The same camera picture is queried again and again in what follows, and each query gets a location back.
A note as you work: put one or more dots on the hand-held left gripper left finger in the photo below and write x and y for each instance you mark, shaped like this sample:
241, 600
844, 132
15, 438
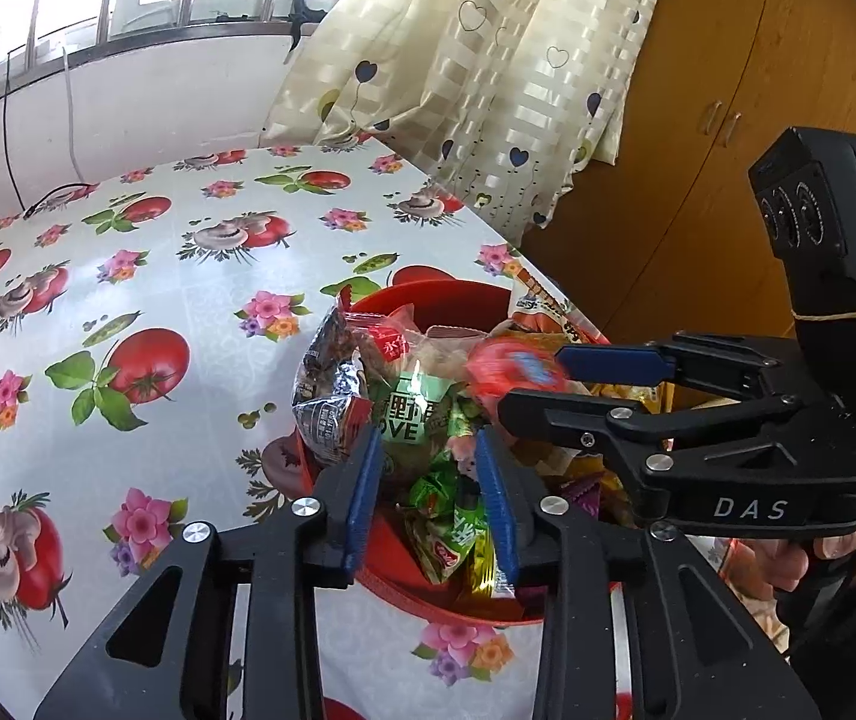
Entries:
364, 499

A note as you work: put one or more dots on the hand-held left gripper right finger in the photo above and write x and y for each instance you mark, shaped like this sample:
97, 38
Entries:
494, 502

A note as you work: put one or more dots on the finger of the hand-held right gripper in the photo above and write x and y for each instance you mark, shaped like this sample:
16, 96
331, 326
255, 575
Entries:
608, 364
548, 412

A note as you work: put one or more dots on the yellow snack bag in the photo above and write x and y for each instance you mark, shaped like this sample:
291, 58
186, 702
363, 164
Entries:
548, 469

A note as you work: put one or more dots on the pink jelly cup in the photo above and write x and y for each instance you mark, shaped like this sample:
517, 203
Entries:
510, 367

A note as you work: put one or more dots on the green snack packet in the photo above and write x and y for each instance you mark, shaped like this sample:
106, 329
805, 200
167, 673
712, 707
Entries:
439, 532

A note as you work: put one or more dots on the yellow candy bar packet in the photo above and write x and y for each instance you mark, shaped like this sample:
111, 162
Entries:
484, 570

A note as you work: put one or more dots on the orange cracker packet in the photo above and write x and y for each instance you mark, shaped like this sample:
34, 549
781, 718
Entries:
540, 309

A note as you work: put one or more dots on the purple snack packet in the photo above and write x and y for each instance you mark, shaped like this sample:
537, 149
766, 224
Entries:
582, 499

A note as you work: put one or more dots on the clear green-label rice cracker bag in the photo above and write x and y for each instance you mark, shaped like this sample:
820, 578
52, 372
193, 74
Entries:
417, 405

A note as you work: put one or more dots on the dark striped snack packet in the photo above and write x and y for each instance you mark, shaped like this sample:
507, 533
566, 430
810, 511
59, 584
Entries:
327, 397

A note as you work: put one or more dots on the red plastic basin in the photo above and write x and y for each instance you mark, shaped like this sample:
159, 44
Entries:
435, 300

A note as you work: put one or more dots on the person's right hand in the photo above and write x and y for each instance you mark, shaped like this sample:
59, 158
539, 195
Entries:
773, 566

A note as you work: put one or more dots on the floral tablecloth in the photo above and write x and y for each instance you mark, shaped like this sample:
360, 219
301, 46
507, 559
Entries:
173, 270

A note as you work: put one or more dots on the wooden wardrobe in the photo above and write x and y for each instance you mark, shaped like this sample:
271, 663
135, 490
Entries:
736, 52

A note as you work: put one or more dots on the cream heart-print curtain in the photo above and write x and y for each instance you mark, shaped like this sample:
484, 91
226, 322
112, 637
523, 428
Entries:
473, 52

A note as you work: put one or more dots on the black window hook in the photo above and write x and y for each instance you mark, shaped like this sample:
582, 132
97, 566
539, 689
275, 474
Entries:
304, 15

